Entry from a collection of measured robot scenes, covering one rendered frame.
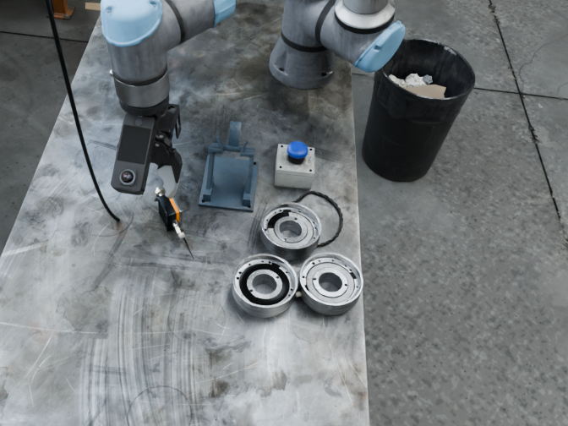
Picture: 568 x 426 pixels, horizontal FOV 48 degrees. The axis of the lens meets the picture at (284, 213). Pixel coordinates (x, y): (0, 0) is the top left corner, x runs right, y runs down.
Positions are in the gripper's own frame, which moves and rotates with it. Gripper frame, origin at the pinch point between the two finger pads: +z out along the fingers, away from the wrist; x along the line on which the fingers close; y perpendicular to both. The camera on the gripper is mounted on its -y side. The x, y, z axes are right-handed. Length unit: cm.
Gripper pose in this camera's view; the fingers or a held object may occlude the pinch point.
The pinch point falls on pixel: (154, 193)
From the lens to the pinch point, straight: 107.9
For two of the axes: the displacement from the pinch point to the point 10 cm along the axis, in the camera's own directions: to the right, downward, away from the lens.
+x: -9.9, -1.3, 0.4
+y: 1.3, -7.7, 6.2
